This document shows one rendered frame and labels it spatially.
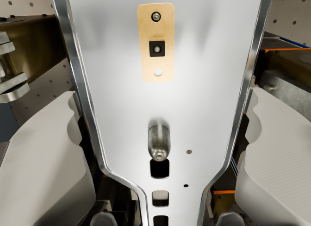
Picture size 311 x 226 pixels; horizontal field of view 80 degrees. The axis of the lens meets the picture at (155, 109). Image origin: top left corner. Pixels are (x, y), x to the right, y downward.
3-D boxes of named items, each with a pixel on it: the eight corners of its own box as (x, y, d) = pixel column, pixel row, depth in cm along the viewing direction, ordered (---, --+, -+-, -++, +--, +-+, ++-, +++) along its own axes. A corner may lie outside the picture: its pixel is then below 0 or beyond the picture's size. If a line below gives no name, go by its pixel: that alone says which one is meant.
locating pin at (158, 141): (169, 134, 30) (171, 167, 24) (148, 135, 30) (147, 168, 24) (169, 118, 28) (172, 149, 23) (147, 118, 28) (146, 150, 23)
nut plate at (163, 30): (173, 80, 23) (174, 84, 22) (143, 81, 23) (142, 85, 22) (174, 2, 19) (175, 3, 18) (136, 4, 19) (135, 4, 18)
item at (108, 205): (128, 128, 65) (112, 211, 40) (120, 128, 65) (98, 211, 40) (127, 119, 63) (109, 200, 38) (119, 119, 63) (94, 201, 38)
